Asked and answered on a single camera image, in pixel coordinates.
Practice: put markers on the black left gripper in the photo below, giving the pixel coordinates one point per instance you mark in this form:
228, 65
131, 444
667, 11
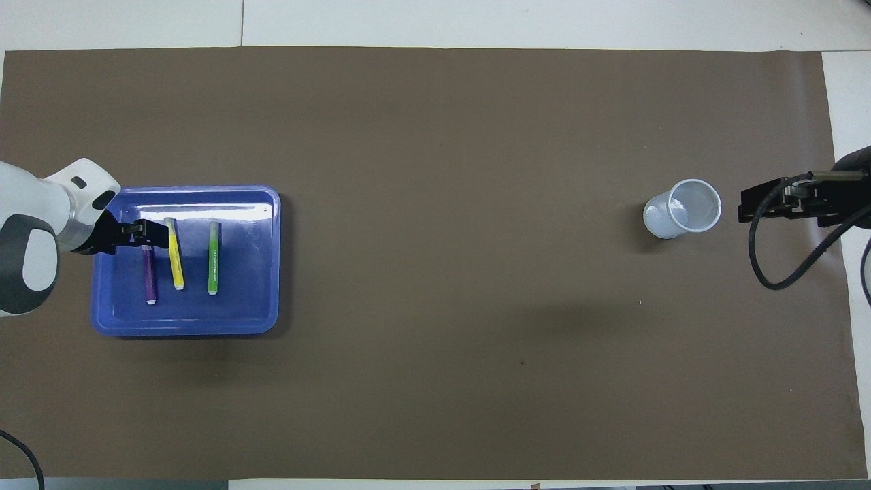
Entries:
102, 238

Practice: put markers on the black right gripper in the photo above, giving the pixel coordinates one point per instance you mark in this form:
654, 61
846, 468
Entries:
857, 201

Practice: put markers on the yellow pen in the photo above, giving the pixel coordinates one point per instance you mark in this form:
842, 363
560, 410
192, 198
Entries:
176, 262

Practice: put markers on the purple pen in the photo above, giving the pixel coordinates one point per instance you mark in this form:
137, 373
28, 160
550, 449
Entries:
149, 275

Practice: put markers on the green pen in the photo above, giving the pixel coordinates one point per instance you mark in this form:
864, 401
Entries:
214, 258

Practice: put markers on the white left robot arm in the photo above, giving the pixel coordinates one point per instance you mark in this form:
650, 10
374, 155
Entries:
41, 204

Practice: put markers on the blue plastic tray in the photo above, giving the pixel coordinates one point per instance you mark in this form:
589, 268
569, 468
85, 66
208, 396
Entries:
252, 299

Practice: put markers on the clear plastic cup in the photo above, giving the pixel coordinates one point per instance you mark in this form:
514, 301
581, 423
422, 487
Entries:
663, 221

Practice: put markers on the brown table mat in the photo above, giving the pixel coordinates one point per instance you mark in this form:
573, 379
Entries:
435, 136

